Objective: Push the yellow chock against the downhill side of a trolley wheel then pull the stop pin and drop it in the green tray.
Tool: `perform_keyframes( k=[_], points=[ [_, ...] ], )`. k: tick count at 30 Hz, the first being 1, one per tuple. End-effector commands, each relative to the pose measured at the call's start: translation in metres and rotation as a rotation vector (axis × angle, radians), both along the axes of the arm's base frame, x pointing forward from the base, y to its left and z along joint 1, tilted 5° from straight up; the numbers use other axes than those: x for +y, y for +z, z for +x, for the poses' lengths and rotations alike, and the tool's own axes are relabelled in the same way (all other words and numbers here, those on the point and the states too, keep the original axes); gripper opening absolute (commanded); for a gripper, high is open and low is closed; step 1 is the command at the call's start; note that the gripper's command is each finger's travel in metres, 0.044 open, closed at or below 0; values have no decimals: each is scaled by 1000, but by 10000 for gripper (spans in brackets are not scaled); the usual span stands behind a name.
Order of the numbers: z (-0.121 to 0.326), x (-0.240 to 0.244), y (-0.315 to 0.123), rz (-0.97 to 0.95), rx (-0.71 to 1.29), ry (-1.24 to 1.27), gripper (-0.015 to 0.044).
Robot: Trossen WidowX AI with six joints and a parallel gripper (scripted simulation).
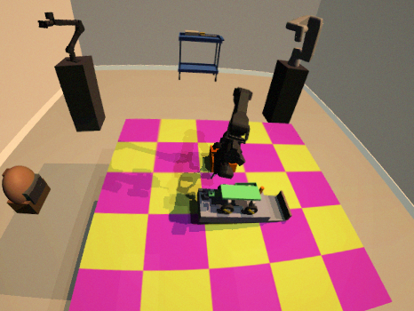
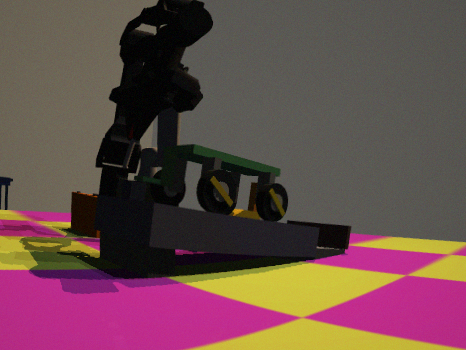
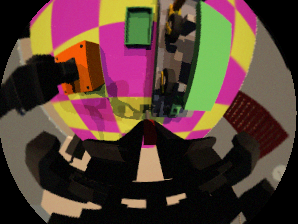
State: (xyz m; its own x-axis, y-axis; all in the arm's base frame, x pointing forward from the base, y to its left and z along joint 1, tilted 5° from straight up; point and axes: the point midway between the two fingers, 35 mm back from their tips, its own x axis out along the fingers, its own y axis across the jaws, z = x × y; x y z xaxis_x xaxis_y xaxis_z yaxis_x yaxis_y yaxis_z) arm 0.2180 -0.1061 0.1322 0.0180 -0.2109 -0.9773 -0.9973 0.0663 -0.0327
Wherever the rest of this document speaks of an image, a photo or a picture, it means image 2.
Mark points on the small green wheeled trolley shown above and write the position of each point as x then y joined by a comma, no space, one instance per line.
217,189

